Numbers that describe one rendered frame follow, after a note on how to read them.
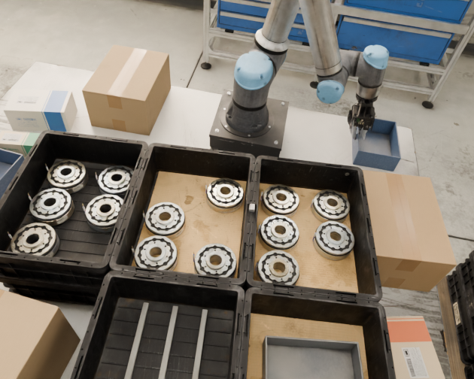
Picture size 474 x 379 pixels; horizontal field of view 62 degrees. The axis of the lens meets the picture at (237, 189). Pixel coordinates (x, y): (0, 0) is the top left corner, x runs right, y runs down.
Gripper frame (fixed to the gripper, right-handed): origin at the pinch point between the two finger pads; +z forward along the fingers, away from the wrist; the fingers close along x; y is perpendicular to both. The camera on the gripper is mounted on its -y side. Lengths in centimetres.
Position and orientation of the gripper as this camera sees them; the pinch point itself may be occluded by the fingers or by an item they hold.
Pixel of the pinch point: (357, 135)
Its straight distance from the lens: 153.3
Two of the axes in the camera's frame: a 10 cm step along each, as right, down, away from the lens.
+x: 9.8, 1.2, -1.8
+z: 0.5, 6.6, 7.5
